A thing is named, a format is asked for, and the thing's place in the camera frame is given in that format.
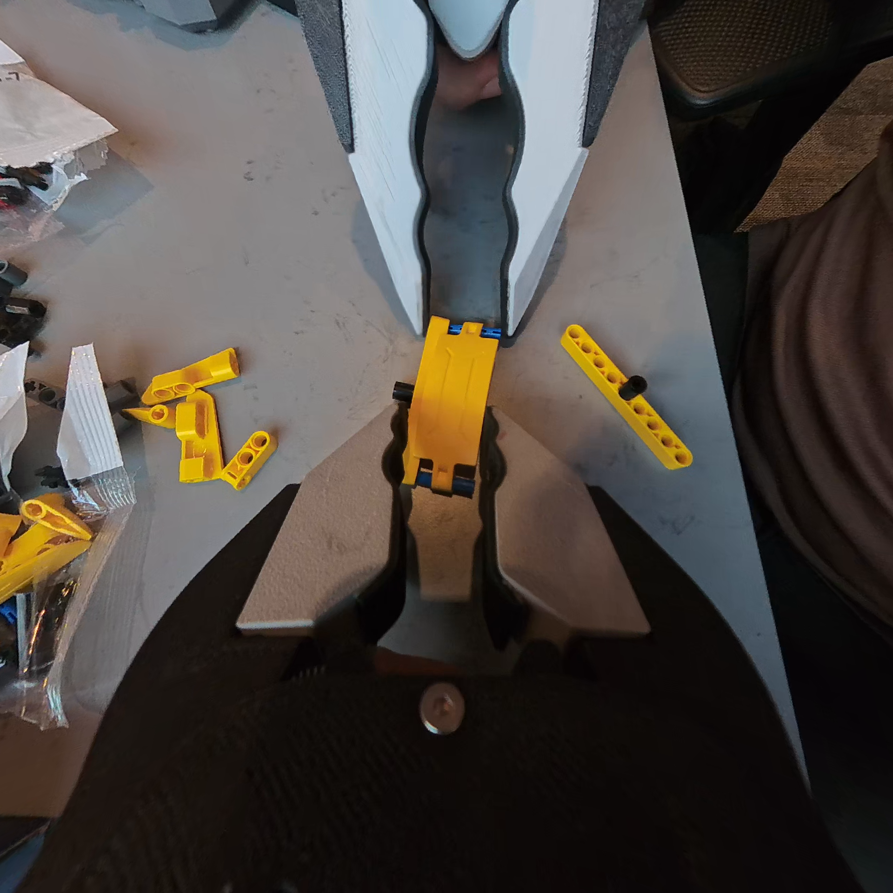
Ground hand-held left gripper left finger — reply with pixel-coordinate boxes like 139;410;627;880
238;407;410;641

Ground person's right hand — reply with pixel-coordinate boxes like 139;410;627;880
444;60;507;113

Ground long yellow nine-hole beam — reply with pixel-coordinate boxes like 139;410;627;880
561;324;694;471

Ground black mesh chair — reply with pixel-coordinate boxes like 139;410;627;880
649;0;893;120

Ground yellow angled beam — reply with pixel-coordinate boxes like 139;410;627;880
141;349;241;406

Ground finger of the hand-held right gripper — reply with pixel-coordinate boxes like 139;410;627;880
341;0;438;337
497;0;600;341

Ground yellow curved panel blue pins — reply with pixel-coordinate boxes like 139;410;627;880
402;317;506;498

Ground plastic bag of yellow parts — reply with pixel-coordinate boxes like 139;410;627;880
0;342;140;733

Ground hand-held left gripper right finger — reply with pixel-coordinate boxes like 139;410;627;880
482;407;653;646

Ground loose black connector parts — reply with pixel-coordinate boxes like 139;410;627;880
0;259;50;350

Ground short yellow three-hole beam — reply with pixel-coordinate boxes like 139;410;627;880
217;430;277;491

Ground plastic bag of black parts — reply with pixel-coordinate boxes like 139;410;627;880
0;42;120;210

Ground grey desk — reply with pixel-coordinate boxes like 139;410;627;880
0;0;810;824

